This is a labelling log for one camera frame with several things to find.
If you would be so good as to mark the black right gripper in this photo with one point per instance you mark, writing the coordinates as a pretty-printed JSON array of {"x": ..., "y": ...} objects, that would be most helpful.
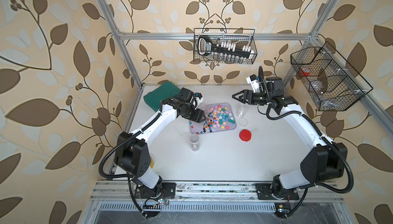
[{"x": 246, "y": 93}]

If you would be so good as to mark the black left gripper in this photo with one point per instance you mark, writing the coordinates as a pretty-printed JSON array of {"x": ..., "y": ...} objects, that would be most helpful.
[{"x": 197, "y": 116}]

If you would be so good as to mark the clear jar of star candies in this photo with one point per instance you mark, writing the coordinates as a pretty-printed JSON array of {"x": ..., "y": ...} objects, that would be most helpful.
[{"x": 241, "y": 109}]

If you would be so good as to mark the clear jar lid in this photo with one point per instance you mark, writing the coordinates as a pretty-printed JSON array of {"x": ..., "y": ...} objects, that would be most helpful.
[{"x": 243, "y": 122}]

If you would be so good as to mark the red lidded clear jar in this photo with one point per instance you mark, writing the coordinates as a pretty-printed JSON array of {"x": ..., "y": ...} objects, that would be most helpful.
[{"x": 205, "y": 108}]

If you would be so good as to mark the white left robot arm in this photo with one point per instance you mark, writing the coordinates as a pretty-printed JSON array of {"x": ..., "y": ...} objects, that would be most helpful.
[{"x": 132, "y": 149}]

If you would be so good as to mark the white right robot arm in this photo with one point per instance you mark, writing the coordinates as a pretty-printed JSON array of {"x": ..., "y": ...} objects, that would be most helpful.
[{"x": 326, "y": 162}]

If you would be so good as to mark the pile of star candies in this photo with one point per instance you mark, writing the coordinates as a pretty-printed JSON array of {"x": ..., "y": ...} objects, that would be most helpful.
[{"x": 224, "y": 115}]

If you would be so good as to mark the red lidded jar in basket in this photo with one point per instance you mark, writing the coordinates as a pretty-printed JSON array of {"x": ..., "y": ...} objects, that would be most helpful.
[{"x": 304, "y": 72}]

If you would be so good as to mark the pile of lollipops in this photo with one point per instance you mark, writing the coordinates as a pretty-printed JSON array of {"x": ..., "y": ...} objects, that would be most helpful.
[{"x": 208, "y": 126}]

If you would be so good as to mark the lilac plastic tray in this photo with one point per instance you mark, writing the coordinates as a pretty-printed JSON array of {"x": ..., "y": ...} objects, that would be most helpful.
[{"x": 219, "y": 117}]

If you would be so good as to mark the green plastic block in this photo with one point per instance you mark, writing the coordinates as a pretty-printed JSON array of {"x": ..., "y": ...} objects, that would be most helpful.
[{"x": 164, "y": 91}]

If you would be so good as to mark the black socket set holder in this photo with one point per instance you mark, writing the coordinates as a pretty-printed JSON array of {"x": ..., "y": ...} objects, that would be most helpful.
[{"x": 216, "y": 45}]

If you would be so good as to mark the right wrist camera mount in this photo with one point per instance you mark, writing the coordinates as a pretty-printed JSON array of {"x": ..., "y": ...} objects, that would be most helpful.
[{"x": 272, "y": 85}]

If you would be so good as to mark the black wire basket back wall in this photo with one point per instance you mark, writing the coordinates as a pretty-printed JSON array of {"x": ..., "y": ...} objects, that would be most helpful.
[{"x": 245, "y": 34}]

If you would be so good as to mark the black wire basket wall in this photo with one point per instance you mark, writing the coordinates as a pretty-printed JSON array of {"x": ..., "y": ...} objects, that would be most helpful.
[
  {"x": 245, "y": 34},
  {"x": 335, "y": 84}
]

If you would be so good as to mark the black wire basket right wall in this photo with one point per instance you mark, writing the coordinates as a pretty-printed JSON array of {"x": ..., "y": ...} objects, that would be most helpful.
[{"x": 335, "y": 84}]

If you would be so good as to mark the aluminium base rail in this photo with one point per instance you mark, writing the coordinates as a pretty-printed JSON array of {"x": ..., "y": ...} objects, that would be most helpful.
[{"x": 188, "y": 196}]

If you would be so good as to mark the aluminium frame post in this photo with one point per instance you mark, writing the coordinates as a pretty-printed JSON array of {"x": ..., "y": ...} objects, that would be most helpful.
[{"x": 304, "y": 19}]

